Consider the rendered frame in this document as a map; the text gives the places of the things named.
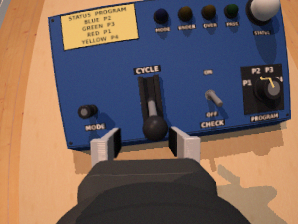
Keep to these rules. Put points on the blue control console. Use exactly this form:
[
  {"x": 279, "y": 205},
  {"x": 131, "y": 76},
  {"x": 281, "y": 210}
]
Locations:
[{"x": 182, "y": 51}]

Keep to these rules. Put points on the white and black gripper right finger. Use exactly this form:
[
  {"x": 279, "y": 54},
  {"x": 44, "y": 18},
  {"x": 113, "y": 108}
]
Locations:
[{"x": 183, "y": 145}]

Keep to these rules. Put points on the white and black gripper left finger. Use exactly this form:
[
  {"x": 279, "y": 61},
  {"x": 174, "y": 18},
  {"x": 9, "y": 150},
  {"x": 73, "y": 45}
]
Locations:
[{"x": 107, "y": 147}]

